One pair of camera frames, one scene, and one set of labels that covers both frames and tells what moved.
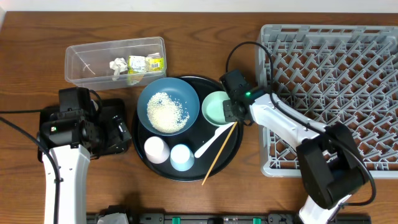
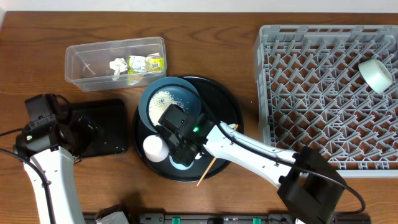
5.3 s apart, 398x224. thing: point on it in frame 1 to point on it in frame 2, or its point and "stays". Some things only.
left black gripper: (117, 131) to (78, 131)
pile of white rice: (165, 115) stays
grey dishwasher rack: (332, 74) stays
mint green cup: (212, 109) to (376, 74)
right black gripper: (229, 114) to (176, 152)
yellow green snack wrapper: (142, 63) stays
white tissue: (119, 65) stays
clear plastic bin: (104, 65) stays
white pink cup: (157, 150) stays
